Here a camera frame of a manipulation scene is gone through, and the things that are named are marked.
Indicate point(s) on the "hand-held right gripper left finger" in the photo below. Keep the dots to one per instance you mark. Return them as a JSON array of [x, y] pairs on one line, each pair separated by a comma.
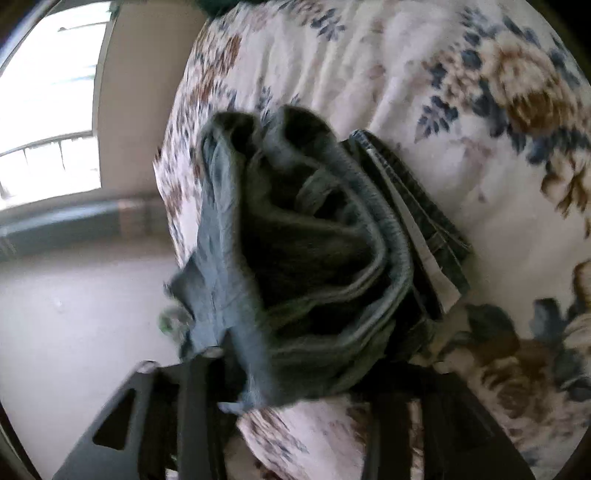
[[196, 406]]

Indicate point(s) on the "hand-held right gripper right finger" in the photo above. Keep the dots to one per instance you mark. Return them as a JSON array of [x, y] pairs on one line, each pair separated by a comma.
[[429, 429]]

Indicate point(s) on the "floral printed blanket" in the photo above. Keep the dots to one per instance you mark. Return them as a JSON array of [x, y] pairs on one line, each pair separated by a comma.
[[415, 115]]

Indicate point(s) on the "grey denim pants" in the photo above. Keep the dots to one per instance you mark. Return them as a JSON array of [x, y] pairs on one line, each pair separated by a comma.
[[295, 258]]

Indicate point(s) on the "window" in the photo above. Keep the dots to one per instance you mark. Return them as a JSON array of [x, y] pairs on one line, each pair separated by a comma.
[[46, 101]]

